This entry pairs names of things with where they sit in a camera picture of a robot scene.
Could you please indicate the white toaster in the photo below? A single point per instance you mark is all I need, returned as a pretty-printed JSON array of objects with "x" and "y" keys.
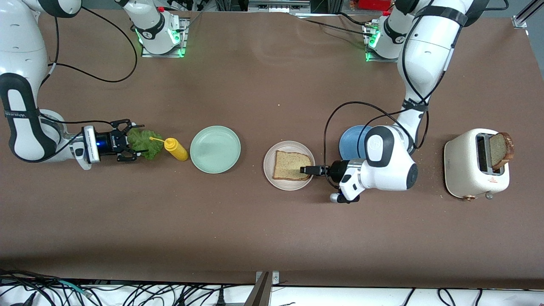
[{"x": 461, "y": 163}]

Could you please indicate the beige plate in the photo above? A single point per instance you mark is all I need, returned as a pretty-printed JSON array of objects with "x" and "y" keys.
[{"x": 289, "y": 185}]

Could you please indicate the yellow mustard squeeze bottle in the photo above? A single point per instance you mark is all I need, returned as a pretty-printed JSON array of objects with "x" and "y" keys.
[{"x": 176, "y": 151}]

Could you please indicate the grey metal box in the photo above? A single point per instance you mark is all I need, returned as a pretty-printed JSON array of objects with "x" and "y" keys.
[{"x": 278, "y": 7}]

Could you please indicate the red box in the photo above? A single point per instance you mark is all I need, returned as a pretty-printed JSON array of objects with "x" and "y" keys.
[{"x": 374, "y": 4}]

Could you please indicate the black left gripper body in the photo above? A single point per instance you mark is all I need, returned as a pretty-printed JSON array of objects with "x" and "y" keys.
[{"x": 335, "y": 169}]

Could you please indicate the green lettuce leaf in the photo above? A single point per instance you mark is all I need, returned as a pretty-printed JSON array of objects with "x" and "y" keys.
[{"x": 148, "y": 146}]

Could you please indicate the pale green plate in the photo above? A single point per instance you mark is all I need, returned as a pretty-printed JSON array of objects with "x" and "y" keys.
[{"x": 215, "y": 149}]

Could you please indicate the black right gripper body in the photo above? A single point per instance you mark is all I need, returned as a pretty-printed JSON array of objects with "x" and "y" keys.
[{"x": 111, "y": 141}]

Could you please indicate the light brown bread slice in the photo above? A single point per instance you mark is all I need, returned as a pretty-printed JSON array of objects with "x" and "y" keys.
[{"x": 289, "y": 165}]

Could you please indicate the blue plate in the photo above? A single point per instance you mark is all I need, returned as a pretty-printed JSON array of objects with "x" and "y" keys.
[{"x": 350, "y": 144}]

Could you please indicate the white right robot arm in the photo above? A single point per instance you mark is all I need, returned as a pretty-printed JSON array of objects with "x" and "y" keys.
[{"x": 25, "y": 51}]

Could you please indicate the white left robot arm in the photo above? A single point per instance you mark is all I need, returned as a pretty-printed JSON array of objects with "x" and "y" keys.
[{"x": 425, "y": 55}]

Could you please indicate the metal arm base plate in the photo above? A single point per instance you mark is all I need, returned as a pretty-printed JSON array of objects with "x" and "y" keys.
[
  {"x": 382, "y": 60},
  {"x": 183, "y": 46}
]

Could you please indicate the dark crusted bread slice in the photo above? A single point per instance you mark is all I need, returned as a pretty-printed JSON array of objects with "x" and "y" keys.
[{"x": 499, "y": 148}]

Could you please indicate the aluminium frame rail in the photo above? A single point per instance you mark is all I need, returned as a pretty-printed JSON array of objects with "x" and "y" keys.
[{"x": 519, "y": 22}]

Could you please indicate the metal table bracket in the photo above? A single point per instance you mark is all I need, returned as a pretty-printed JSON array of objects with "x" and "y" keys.
[{"x": 260, "y": 295}]

